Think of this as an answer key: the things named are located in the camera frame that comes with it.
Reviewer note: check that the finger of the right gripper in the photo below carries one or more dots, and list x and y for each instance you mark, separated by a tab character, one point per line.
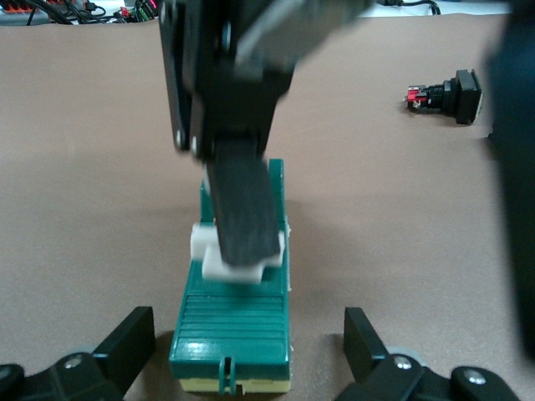
522	167

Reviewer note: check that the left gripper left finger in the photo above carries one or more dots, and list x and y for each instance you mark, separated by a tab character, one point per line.
104	372

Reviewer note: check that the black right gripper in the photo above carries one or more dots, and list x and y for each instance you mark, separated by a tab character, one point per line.
301	29

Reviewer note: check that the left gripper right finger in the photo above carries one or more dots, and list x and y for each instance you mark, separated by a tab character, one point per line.
388	380

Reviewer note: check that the green terminal block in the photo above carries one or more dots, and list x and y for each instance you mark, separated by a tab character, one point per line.
234	326

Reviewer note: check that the black square button red block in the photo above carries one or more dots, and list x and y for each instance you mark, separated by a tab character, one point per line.
455	98

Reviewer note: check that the brown paper table cover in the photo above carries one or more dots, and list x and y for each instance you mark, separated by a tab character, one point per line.
83	167

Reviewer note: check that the white table frame rail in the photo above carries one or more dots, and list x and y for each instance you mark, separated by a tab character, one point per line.
460	7

